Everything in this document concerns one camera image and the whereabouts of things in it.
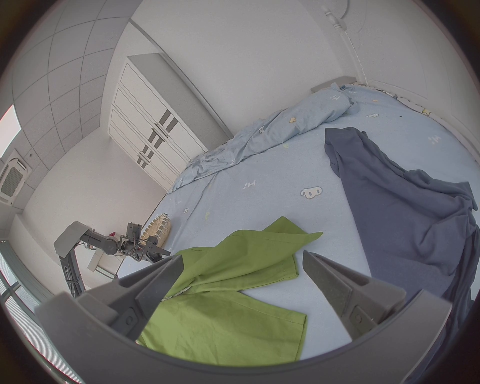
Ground ceiling lamp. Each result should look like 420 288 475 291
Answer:
0 105 22 158

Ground ceiling air conditioner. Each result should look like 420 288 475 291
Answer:
0 148 35 206

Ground pale blue quilt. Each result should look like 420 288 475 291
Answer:
167 83 361 194

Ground green shorts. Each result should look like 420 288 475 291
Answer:
136 216 324 367

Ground white wardrobe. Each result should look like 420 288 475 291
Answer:
108 52 233 192

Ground window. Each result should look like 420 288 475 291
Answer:
0 240 84 384

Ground grey bedside table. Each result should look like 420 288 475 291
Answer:
310 76 358 93

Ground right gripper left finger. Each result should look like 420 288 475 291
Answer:
80 254 184 342

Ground round woven basket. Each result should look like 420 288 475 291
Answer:
139 212 173 248

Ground bed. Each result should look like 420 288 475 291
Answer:
116 0 480 376

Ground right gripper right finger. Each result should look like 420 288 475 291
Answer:
302 250 408 343

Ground dark blue garment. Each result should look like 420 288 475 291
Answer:
324 127 480 353

